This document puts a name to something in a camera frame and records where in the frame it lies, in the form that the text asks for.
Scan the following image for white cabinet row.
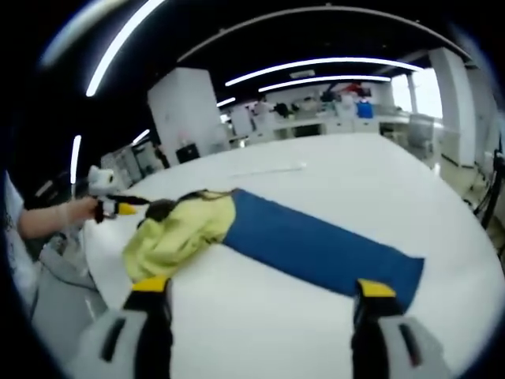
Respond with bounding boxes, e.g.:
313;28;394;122
232;114;395;144

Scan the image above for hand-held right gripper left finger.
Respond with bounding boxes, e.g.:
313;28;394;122
77;275;175;379

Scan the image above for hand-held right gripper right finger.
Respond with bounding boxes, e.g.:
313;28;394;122
350;278;451;379

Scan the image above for black chair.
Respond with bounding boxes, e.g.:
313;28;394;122
176;144;200;163

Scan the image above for person's grey trousers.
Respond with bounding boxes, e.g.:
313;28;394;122
33;236;107;352

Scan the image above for yellow blue black garment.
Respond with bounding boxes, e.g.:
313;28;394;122
122;188;425;309

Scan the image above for white square pillar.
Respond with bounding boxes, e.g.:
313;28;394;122
428;47;478;167
148;66;230;159

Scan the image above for white table cable cover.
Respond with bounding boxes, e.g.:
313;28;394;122
228;159;308;178

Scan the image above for person's left hand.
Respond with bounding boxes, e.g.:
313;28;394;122
58;198;99;226

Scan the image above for person's white printed shirt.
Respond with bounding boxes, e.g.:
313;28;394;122
3;173;40;313

